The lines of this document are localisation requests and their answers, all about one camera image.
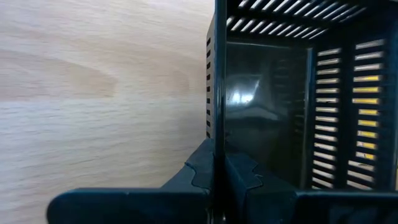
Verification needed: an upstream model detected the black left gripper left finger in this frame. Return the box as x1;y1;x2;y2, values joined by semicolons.
46;138;215;224

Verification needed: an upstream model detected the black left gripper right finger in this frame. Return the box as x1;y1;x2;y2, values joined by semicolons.
224;154;398;224

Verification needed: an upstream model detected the black slotted plastic basket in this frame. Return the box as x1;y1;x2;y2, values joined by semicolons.
205;0;398;191

